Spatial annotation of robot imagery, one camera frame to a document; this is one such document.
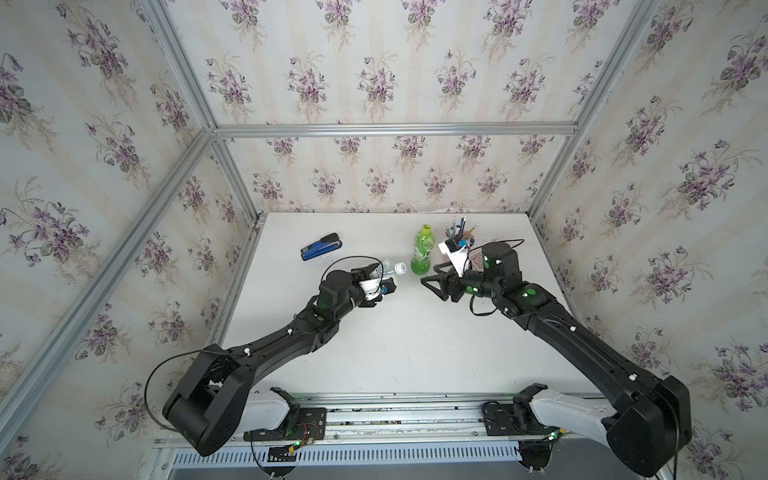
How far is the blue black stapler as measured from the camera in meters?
1.07

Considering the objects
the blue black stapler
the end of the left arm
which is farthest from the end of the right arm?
the blue black stapler

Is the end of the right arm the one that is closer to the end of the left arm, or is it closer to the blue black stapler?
the end of the left arm
